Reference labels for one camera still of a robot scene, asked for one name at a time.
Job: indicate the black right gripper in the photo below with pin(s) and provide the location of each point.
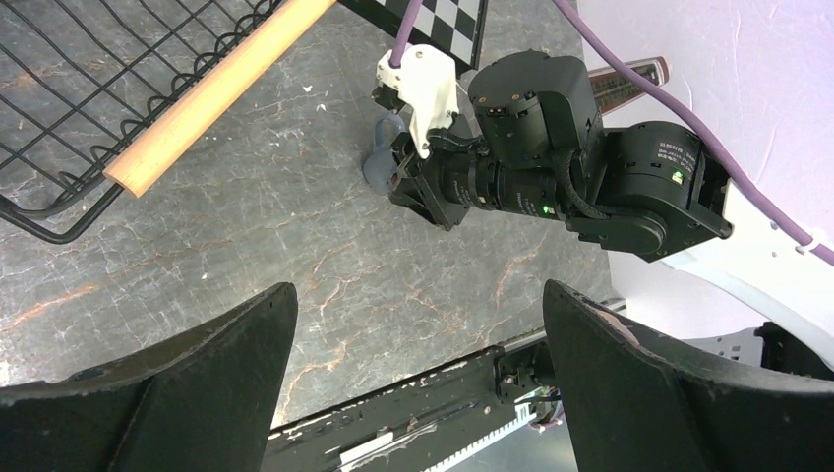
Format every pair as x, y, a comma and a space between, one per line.
435, 188

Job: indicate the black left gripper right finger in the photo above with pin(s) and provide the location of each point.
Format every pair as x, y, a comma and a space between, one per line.
637, 399

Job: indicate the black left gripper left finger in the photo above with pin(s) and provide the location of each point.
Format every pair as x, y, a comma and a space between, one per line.
201, 400

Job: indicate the grey blue mug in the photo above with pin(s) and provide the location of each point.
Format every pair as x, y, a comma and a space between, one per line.
380, 165

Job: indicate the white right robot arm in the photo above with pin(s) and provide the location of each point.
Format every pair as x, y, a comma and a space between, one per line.
651, 190

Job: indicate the black white chessboard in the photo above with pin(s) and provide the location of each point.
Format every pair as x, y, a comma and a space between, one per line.
456, 27

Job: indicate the brown wooden metronome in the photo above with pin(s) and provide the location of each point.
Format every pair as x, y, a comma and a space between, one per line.
612, 90

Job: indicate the aluminium rail frame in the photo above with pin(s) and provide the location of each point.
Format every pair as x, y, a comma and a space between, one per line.
741, 346

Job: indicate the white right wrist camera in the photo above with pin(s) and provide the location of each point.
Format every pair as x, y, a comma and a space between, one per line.
426, 81

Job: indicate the right wooden rack handle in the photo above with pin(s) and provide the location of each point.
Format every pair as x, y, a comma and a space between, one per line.
156, 149

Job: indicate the black wire dish rack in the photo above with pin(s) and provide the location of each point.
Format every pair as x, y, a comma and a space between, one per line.
80, 80

